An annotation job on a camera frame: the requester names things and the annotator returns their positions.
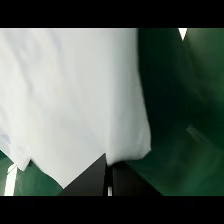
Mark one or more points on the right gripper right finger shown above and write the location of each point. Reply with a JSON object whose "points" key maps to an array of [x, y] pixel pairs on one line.
{"points": [[130, 184]]}

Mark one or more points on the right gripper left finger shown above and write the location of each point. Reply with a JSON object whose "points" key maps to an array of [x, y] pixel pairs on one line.
{"points": [[92, 181]]}

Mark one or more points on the white shirt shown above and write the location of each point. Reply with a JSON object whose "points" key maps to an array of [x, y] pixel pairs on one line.
{"points": [[70, 96]]}

